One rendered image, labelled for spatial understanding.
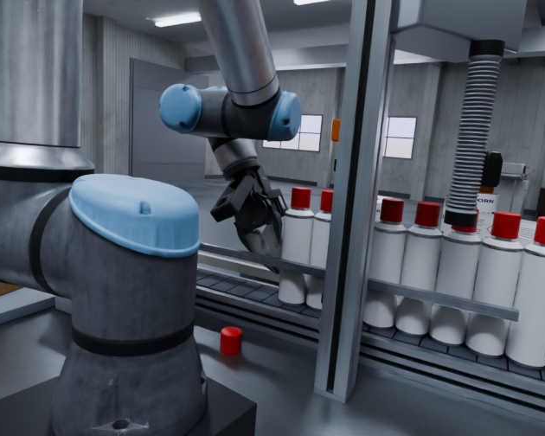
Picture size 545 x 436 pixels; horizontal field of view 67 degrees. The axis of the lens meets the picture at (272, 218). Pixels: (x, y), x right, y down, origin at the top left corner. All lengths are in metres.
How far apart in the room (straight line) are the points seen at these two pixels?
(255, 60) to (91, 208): 0.30
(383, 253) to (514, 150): 10.33
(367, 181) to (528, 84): 10.60
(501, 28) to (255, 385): 0.54
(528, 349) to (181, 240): 0.49
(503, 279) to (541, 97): 10.40
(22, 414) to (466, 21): 0.61
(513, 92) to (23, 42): 10.83
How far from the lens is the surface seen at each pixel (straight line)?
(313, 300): 0.72
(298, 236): 0.69
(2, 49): 0.48
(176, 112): 0.68
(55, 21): 0.48
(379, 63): 0.51
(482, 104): 0.54
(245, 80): 0.58
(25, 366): 0.69
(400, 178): 11.49
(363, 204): 0.50
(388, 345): 0.66
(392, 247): 0.65
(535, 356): 0.68
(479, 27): 0.56
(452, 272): 0.65
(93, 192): 0.37
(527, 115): 10.97
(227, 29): 0.54
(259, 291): 0.78
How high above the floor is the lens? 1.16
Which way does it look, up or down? 10 degrees down
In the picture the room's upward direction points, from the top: 4 degrees clockwise
